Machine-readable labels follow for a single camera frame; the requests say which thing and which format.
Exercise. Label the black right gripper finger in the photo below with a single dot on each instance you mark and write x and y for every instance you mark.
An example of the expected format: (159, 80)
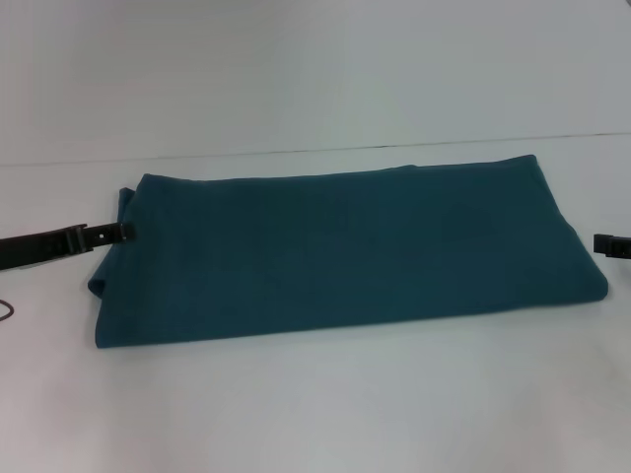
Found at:
(611, 246)

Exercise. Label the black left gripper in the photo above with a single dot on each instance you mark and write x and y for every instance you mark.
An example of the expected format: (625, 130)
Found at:
(39, 246)

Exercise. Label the teal FREE print T-shirt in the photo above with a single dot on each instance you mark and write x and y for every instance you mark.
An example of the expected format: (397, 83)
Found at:
(345, 246)

